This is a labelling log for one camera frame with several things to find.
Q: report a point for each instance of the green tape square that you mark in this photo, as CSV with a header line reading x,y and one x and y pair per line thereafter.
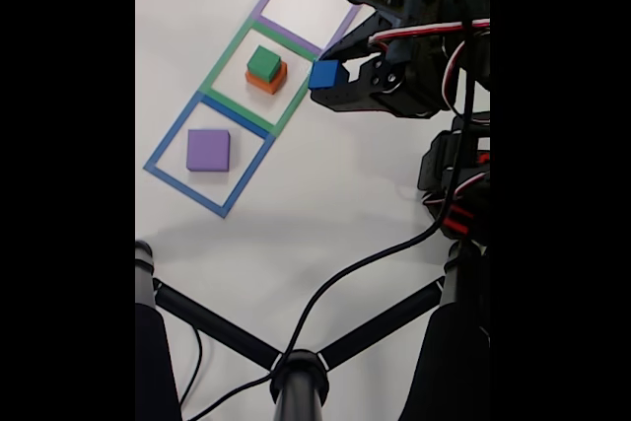
x,y
229,56

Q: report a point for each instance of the black tripod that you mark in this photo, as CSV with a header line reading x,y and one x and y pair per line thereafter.
x,y
296,381

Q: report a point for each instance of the red table clamp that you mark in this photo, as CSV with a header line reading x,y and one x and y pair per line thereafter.
x,y
458,216

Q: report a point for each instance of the purple foam block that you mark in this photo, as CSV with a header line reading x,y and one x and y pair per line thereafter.
x,y
208,150

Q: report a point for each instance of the small blue foam cube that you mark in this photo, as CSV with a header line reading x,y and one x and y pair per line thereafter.
x,y
325,73

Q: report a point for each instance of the blue tape square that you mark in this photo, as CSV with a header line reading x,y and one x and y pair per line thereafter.
x,y
165,145

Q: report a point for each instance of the green foam cube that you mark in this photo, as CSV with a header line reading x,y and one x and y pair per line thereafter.
x,y
263,63

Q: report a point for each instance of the orange foam block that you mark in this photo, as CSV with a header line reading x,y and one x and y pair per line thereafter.
x,y
268,86

